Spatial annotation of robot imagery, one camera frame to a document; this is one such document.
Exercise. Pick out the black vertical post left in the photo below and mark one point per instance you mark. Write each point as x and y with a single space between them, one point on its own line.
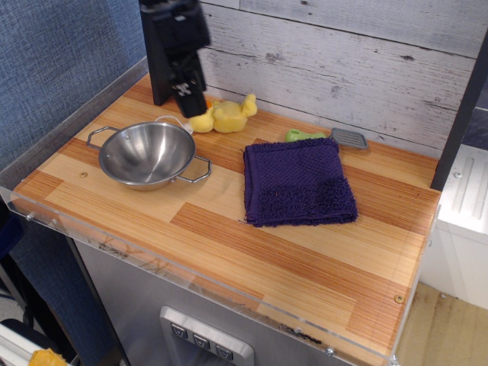
157 62

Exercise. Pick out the yellow plush duck toy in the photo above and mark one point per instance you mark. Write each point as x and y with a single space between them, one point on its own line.
225 116

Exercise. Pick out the clear acrylic front guard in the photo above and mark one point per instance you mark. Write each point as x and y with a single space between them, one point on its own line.
344 288

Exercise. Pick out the white side appliance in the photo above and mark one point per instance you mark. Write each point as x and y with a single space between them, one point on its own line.
455 261

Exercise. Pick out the yellow tape piece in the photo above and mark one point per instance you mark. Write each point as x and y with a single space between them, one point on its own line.
46 357

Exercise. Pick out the black vertical post right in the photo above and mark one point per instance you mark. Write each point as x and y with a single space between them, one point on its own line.
462 119

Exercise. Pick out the green handled grey spatula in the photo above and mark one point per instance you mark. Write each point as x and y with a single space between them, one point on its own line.
342 137

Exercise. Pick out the black vertical post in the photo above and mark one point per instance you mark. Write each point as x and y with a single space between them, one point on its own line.
462 119
157 62

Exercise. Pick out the stainless steel two-handled pot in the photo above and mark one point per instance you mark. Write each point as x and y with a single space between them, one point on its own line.
146 156

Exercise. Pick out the stainless steel cabinet front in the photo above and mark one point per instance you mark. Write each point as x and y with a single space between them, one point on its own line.
133 297

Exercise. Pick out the purple folded towel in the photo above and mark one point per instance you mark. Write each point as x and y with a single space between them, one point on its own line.
296 183

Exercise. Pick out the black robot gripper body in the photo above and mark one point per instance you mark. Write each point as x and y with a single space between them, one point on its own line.
181 27

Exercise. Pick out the silver button control panel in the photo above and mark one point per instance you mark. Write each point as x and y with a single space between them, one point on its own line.
178 325

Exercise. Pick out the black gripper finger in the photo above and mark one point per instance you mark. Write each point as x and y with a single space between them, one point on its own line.
186 79

